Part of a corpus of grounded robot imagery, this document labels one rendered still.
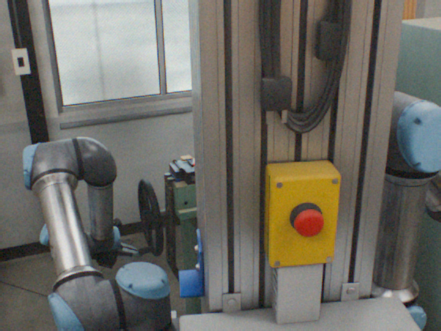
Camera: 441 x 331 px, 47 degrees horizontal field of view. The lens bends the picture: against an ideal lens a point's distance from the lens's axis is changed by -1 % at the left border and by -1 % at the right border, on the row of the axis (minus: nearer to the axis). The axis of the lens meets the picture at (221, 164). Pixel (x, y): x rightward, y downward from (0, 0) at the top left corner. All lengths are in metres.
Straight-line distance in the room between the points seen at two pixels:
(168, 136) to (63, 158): 1.85
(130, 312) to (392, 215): 0.59
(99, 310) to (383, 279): 0.60
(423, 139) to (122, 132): 2.35
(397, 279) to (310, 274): 0.41
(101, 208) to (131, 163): 1.64
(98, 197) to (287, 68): 0.97
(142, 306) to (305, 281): 0.54
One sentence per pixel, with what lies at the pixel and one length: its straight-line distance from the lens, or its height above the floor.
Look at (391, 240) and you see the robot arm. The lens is 1.06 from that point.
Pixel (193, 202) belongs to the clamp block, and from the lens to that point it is 1.82.
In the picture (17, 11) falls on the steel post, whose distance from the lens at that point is 2.81.
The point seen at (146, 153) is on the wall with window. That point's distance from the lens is 3.17.
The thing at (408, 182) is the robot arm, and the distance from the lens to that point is 0.99.
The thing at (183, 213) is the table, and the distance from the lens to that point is 1.80.
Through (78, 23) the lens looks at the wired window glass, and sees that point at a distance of 2.99.
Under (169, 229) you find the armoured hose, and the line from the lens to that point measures 1.88.
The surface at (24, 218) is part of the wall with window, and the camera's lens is 3.23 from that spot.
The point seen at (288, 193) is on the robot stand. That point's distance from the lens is 0.64.
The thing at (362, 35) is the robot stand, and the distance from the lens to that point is 0.66.
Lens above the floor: 1.73
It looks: 23 degrees down
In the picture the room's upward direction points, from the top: 1 degrees counter-clockwise
